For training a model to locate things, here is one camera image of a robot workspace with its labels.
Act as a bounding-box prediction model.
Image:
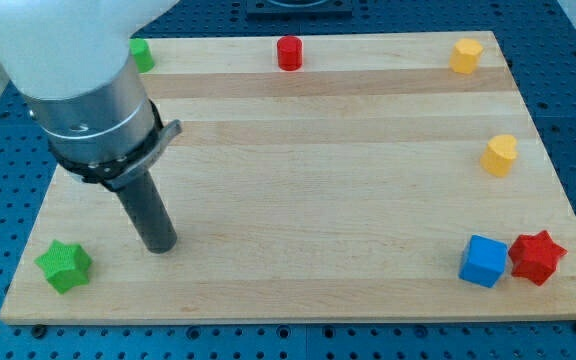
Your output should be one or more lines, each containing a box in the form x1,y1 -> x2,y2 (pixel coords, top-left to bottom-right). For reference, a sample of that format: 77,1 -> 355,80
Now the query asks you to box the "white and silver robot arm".
0,0 -> 179,191

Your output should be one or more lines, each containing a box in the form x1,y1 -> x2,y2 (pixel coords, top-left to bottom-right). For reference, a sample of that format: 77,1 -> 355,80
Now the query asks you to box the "light wooden board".
0,31 -> 576,325

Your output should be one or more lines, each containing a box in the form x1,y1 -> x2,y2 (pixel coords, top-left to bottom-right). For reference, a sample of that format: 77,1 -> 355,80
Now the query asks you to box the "red cylinder block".
276,36 -> 303,71

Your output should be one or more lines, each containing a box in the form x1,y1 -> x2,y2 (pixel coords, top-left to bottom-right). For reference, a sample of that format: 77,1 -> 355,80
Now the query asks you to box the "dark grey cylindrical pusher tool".
116,171 -> 177,254

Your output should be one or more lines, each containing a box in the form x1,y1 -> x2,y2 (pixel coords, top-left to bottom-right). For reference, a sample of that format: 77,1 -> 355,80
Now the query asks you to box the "green cylinder block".
129,38 -> 155,73

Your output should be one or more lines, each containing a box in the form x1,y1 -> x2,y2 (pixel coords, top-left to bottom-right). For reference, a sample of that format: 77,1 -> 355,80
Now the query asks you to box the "yellow heart block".
480,134 -> 518,178

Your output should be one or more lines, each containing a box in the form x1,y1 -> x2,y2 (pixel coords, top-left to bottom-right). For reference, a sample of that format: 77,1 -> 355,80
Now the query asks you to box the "blue cube block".
458,235 -> 508,288

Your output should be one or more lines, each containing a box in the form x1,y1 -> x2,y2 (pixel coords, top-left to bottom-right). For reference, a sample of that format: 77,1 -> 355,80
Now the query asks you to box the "yellow hexagon block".
449,38 -> 484,74

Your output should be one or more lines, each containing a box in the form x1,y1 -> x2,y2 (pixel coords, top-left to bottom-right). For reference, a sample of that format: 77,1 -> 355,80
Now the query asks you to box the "green star block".
34,240 -> 92,295

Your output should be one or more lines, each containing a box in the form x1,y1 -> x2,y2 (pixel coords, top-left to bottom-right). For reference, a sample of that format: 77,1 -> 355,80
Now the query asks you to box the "red star block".
508,230 -> 568,286

